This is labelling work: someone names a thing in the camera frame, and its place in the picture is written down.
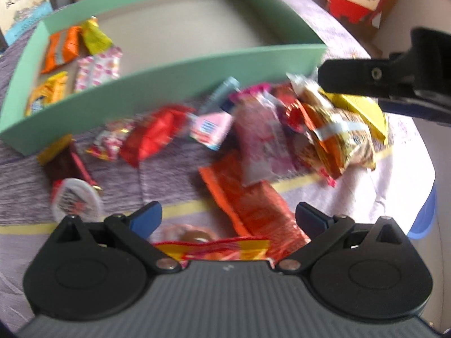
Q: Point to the beige pastry gift box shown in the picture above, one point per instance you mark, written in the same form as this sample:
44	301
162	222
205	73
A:
21	3

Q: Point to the green cardboard box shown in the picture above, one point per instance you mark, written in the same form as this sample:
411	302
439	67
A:
176	77

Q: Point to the pink patterned snack packet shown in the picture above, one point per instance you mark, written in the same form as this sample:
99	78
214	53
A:
98	68

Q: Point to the brown orange noodle snack packet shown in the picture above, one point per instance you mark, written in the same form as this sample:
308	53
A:
338	137

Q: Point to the blue plastic stool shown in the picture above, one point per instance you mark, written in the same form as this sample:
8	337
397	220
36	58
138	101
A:
426	214

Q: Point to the large pink snack packet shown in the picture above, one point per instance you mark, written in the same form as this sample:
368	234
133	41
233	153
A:
260	141

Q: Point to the clear wrapped brown pastry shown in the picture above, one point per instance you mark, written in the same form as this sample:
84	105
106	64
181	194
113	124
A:
186	232

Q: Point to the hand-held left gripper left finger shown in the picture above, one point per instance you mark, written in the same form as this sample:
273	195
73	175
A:
146	216

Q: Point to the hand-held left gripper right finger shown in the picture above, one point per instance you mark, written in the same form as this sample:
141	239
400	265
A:
310	218

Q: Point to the pink white snack packet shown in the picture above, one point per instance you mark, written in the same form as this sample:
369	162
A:
209	130

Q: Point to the yellow blue label snack packet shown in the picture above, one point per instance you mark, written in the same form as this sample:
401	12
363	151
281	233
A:
47	93

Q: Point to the red yellow snack packet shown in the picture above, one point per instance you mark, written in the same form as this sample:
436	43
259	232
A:
218	250

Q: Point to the yellow green snack packet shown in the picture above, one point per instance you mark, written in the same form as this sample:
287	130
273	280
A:
95	37

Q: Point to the dark brown snack packet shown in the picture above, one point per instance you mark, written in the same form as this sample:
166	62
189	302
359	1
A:
65	163

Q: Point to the white lid jelly cup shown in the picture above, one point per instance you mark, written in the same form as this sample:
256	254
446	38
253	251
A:
75	197

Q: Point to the red white candy packet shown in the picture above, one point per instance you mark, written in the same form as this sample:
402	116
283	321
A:
109	141

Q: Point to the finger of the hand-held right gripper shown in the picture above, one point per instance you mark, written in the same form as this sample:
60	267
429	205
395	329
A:
352	74

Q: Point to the long orange red snack packet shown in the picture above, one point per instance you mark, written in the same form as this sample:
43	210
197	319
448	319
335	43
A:
253	204

